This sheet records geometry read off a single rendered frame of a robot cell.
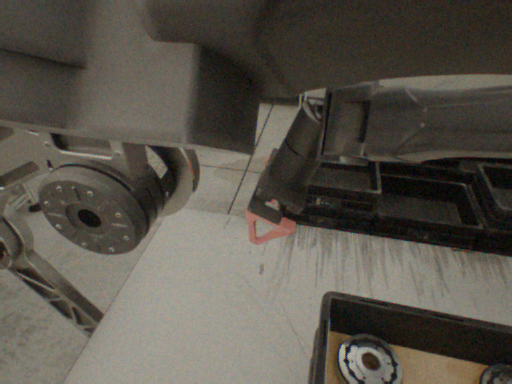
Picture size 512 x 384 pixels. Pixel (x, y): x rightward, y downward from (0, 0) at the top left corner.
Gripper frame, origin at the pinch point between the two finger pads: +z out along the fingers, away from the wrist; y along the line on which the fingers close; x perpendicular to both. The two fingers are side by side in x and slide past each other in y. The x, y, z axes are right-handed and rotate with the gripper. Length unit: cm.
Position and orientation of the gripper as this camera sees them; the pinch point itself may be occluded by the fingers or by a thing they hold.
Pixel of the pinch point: (263, 217)
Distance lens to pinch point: 54.2
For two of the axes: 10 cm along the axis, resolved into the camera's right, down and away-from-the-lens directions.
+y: 2.4, -6.1, 7.6
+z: -3.5, 6.7, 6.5
